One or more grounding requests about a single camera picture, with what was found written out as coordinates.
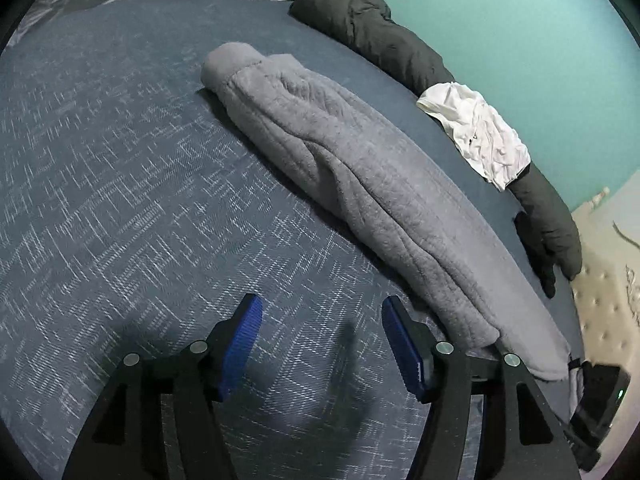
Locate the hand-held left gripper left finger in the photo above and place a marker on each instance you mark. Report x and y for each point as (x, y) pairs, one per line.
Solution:
(242, 345)

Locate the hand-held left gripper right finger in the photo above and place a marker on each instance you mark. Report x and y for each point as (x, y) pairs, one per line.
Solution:
(402, 345)

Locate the dark grey duvet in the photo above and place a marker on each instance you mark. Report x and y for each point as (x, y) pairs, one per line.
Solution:
(380, 30)

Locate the white garment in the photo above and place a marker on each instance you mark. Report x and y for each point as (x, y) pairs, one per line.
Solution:
(480, 135)

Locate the black garment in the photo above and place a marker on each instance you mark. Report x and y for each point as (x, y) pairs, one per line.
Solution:
(542, 265)

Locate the grey pants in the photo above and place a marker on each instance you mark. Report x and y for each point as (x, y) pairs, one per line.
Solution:
(360, 195)

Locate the cream tufted headboard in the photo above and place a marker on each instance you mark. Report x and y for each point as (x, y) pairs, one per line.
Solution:
(605, 300)

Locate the blue patterned bed cover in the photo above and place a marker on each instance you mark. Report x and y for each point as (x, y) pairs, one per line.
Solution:
(125, 185)

